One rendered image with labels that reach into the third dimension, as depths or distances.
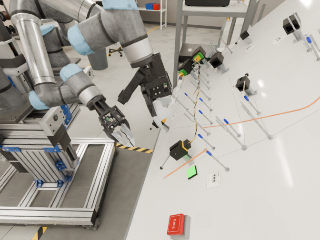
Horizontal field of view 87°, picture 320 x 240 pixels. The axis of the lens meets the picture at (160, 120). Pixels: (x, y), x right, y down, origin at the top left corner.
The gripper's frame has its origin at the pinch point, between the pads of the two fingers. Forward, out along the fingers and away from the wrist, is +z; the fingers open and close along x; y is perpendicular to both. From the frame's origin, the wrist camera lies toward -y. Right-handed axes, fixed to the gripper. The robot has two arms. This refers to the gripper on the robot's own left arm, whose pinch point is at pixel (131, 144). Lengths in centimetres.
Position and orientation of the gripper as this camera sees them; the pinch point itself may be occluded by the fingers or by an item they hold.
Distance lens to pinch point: 64.0
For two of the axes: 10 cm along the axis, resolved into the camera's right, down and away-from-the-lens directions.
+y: 2.9, -2.3, -9.3
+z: 6.5, 7.6, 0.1
